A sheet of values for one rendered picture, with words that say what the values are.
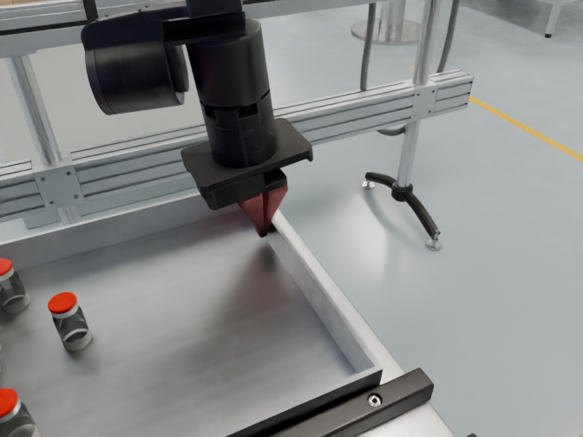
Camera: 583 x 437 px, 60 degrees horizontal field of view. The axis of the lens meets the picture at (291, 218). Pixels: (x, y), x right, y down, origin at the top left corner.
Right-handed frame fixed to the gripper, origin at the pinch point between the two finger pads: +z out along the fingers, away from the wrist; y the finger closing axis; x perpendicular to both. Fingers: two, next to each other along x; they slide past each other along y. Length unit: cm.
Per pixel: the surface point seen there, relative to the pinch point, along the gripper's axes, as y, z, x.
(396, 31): -208, 114, -274
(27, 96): 24, 15, -86
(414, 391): -2.6, 0.1, 21.5
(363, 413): 1.4, -0.4, 21.4
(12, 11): 19, -4, -83
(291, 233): -3.1, 2.3, 0.0
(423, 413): -3.0, 2.2, 22.3
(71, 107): 19, 45, -143
